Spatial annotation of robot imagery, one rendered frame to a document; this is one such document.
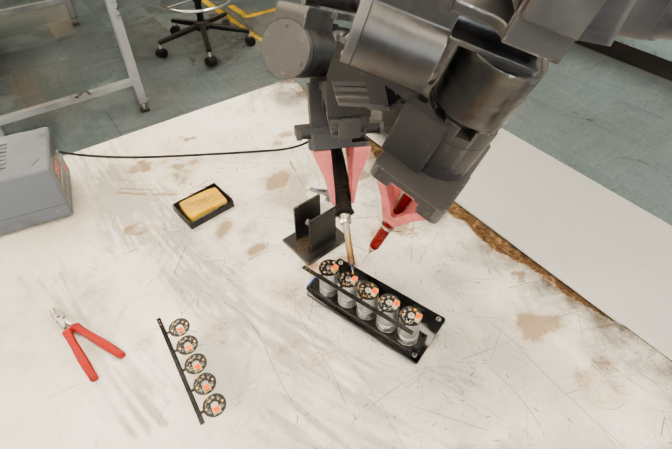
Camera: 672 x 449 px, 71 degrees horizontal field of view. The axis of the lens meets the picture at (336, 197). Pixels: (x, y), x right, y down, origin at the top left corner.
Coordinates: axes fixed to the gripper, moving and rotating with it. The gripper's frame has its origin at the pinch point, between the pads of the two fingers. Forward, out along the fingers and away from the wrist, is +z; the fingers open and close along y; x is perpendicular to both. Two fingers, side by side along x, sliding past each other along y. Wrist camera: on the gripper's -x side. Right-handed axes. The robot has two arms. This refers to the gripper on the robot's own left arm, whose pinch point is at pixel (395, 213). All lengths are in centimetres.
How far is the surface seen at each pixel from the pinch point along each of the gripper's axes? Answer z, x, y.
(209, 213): 26.3, -22.8, -1.0
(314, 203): 17.6, -10.5, -7.9
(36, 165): 25, -44, 11
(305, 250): 22.0, -7.7, -3.7
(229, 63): 146, -134, -142
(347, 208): 10.4, -5.5, -5.1
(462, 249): 16.4, 9.5, -16.5
